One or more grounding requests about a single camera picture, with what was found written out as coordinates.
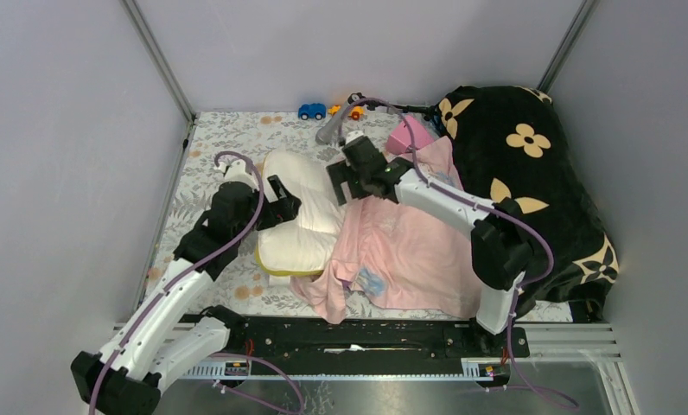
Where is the white pillow with yellow edge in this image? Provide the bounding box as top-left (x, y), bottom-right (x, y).
top-left (255, 150), bottom-right (345, 278)

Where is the pink pillow with princess print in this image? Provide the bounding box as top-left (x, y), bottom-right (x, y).
top-left (289, 136), bottom-right (486, 325)

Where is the black blanket with yellow flowers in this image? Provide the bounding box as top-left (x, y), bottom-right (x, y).
top-left (434, 86), bottom-right (620, 320)

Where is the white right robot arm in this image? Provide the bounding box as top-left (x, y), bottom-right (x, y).
top-left (326, 136), bottom-right (533, 356)

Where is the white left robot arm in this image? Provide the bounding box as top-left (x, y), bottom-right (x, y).
top-left (71, 176), bottom-right (302, 414)

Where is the pink metronome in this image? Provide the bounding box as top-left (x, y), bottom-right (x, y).
top-left (385, 115), bottom-right (436, 156)

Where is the orange toy car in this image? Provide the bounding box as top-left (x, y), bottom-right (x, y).
top-left (328, 104), bottom-right (366, 121)

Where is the blue toy car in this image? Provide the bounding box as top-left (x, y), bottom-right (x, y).
top-left (297, 103), bottom-right (328, 120)

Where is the floral patterned bed sheet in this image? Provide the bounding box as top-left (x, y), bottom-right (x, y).
top-left (140, 111), bottom-right (574, 323)

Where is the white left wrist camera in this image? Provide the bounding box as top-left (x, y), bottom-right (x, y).
top-left (219, 159), bottom-right (259, 190)

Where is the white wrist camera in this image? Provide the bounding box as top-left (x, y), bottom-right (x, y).
top-left (342, 130), bottom-right (367, 146)
top-left (219, 159), bottom-right (259, 190)

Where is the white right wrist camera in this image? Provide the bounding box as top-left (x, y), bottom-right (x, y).
top-left (342, 130), bottom-right (367, 146)

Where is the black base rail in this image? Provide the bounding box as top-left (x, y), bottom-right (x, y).
top-left (182, 306), bottom-right (531, 377)

